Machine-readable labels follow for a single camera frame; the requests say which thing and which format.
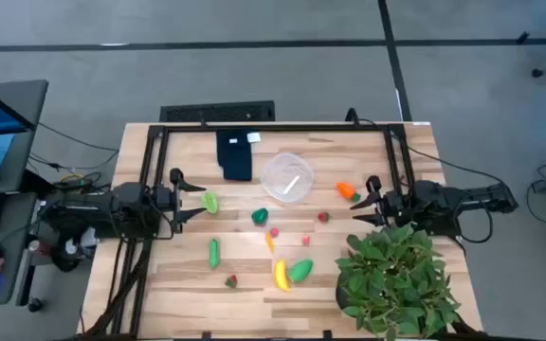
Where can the yellow orange toy chili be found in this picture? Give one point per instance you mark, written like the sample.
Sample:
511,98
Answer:
269,241

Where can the red toy strawberry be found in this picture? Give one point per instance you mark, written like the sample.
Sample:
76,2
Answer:
323,217
231,281

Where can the black metal table frame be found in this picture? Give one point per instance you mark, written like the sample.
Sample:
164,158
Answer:
278,128

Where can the black round stand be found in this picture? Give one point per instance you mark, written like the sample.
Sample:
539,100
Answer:
64,263

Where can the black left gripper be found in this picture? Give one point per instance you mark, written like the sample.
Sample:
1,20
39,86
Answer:
164,198

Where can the dark navy folded cloth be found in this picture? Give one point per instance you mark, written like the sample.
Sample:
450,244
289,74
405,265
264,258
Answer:
235,158

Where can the black floor vent grille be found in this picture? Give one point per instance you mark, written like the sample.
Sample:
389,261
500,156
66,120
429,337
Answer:
217,112

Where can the dark green toy pepper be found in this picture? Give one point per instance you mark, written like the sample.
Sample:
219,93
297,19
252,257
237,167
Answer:
260,216

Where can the green potted plant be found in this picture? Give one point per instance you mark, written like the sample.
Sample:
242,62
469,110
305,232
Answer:
396,279

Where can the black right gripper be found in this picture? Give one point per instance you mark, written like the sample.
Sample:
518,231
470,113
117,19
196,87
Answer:
396,208

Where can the white plastic bottle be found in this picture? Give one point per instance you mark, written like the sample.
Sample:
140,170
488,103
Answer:
71,247

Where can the orange toy carrot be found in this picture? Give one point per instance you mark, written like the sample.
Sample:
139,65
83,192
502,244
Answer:
345,189

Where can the yellow toy banana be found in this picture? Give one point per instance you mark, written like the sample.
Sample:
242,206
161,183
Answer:
281,275

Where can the black caster wheel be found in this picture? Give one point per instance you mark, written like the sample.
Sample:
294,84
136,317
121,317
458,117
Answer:
35,304

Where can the grey desk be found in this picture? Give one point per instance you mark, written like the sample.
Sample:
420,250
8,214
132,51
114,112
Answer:
22,142

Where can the white paper label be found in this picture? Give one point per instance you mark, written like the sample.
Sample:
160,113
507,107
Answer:
253,137

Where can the small pink toy radish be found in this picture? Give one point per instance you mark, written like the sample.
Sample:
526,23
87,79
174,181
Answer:
305,239

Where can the small red toy tomato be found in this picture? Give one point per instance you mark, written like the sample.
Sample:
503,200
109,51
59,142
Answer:
274,232

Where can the green toy pea pod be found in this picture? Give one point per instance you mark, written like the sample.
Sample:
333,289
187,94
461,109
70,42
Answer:
214,253

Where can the clear plastic tupperware container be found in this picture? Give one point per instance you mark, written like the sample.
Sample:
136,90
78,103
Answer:
278,170

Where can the white strip label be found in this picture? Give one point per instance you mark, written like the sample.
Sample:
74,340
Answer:
291,184

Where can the black support bar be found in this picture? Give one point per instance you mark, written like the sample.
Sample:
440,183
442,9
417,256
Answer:
33,182

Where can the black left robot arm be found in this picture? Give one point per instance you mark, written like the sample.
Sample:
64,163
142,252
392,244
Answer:
112,208

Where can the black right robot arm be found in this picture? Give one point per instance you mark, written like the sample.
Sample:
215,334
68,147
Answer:
443,203

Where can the red soda can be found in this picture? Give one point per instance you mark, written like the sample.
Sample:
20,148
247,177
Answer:
40,247

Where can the light green toy lettuce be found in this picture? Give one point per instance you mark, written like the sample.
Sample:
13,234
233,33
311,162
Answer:
210,202

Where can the green toy avocado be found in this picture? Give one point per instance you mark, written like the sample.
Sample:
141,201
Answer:
300,270

